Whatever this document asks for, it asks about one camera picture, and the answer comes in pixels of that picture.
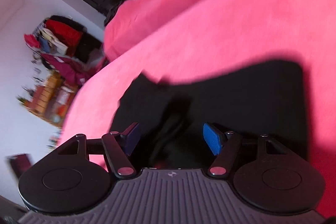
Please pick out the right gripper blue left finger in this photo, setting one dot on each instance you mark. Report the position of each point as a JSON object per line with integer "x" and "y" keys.
{"x": 129, "y": 138}

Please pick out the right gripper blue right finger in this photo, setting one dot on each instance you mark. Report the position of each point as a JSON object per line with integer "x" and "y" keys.
{"x": 214, "y": 138}

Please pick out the black pants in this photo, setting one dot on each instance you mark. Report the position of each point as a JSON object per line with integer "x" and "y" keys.
{"x": 265, "y": 98}

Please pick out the cluttered clothes shelf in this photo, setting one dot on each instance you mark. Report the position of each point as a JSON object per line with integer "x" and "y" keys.
{"x": 66, "y": 57}

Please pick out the dark red box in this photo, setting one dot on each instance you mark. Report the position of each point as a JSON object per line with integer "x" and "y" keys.
{"x": 19, "y": 164}

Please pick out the pink bed blanket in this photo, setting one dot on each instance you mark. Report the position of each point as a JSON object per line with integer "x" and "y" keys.
{"x": 216, "y": 36}

